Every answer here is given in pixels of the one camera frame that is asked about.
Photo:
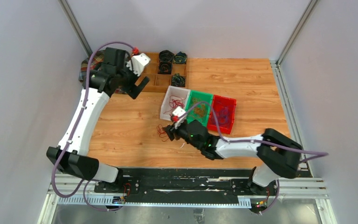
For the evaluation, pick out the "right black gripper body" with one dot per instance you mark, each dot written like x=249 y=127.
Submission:
x=182 y=132

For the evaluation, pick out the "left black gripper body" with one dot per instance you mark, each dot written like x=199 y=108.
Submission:
x=127 y=78

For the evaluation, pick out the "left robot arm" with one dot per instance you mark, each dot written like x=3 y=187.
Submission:
x=70 y=156

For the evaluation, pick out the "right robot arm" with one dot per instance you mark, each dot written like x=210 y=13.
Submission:
x=280 y=154

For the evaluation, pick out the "wooden compartment tray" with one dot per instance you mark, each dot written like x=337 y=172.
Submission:
x=160 y=82

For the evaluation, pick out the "green plastic bin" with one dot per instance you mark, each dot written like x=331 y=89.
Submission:
x=200 y=112

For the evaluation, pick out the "white plastic bin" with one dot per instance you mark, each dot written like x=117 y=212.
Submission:
x=174 y=97

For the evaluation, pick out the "rolled dark sock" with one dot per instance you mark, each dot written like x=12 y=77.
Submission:
x=165 y=68
x=166 y=56
x=178 y=81

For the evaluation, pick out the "red plastic bin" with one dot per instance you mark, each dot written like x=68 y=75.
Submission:
x=225 y=112

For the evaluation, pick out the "rolled teal sock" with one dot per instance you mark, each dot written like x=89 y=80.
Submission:
x=180 y=58

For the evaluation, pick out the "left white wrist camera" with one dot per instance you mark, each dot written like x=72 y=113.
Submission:
x=138 y=63

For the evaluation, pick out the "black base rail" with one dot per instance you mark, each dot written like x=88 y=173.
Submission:
x=190 y=186

